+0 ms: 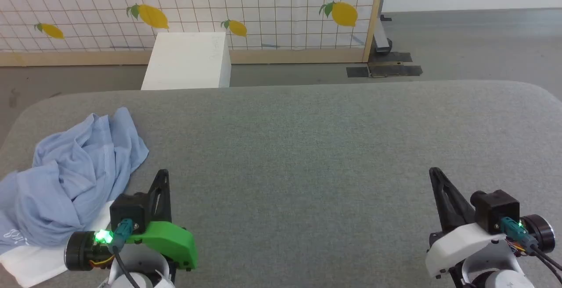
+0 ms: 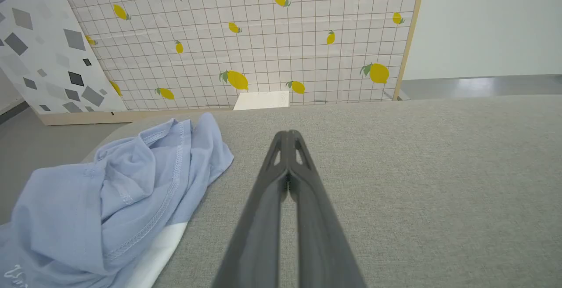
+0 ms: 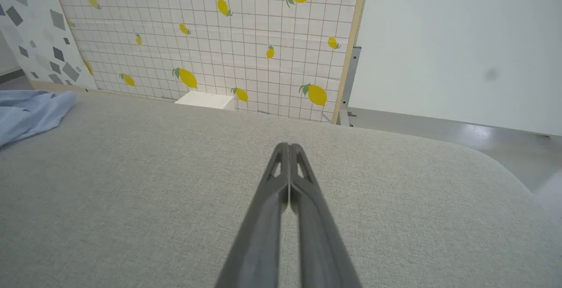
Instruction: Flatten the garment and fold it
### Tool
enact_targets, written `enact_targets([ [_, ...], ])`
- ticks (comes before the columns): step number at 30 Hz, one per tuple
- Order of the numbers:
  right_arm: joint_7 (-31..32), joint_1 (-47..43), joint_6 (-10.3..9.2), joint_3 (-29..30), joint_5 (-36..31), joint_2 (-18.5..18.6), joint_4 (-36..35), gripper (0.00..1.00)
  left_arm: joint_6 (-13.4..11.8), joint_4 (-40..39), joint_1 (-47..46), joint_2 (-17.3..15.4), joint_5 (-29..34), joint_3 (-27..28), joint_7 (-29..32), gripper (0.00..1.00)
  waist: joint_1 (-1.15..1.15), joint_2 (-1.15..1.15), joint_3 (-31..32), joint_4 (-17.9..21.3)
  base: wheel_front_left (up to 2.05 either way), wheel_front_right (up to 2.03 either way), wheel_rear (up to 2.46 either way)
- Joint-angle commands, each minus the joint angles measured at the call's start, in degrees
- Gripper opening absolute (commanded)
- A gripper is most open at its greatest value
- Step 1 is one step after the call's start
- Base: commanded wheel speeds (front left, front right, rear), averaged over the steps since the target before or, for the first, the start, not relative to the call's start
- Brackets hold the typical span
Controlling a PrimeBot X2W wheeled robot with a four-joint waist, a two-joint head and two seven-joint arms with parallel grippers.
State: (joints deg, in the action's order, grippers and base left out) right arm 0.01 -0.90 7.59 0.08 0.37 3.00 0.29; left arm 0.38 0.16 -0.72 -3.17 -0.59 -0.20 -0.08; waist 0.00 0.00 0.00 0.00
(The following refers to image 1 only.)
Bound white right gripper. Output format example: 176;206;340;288
425;167;510;278

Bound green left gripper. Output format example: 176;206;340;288
126;169;198;272

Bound light blue garment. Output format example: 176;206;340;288
0;107;150;256

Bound white cloth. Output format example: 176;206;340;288
0;200;115;288

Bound white box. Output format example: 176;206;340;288
141;32;232;91

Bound grey metal screen foot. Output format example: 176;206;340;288
373;14;393;55

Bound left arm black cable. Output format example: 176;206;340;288
108;219;142;288

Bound lemon print screen wooden frame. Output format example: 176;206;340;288
0;0;388;67

